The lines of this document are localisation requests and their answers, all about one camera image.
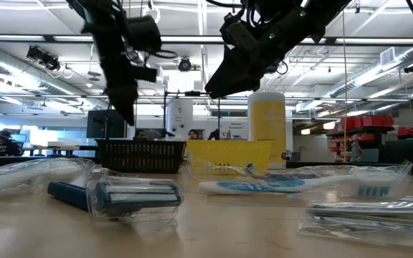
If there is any teal white bagged toothbrush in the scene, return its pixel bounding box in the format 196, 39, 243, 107
0, 157, 96, 204

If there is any black ceiling camera cluster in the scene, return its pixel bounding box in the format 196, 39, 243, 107
26, 45, 61, 72

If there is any black plastic basket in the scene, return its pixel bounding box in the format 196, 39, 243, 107
95, 138, 187, 175

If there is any black overhead camera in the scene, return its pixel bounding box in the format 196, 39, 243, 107
177, 57, 192, 72

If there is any yellow white wipes canister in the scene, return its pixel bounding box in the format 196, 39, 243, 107
247, 92, 287, 170

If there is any white cylindrical tank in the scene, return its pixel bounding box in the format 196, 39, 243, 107
166, 98, 194, 140

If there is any yellow hanging cord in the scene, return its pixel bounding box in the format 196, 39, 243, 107
341, 10, 348, 162

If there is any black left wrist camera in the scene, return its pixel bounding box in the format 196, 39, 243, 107
127, 16, 163, 54

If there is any black camera with cable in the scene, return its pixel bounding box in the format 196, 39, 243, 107
265, 59, 288, 76

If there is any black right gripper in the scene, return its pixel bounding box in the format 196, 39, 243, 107
204, 17, 303, 100

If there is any yellow plastic basket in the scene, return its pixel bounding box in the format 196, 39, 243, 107
186, 139, 275, 175

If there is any blue white bagged toothbrush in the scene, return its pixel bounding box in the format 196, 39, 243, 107
197, 161, 413, 201

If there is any white cable loop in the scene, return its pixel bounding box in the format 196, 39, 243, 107
145, 2, 161, 24

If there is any small red storage bin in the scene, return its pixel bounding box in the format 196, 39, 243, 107
397, 125, 413, 139

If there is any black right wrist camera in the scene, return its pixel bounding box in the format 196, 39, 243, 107
224, 19, 261, 54

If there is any black overhead light bar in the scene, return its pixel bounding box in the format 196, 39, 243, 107
0, 34, 413, 46

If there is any black computer monitor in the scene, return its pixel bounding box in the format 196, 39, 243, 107
86, 109, 128, 140

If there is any black metal frame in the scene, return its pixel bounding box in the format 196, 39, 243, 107
162, 91, 222, 141

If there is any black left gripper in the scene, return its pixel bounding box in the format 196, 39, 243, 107
84, 14, 157, 126

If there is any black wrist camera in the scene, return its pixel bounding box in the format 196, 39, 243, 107
127, 16, 163, 54
224, 19, 261, 54

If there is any large red storage bin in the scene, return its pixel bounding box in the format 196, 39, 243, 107
339, 114, 395, 132

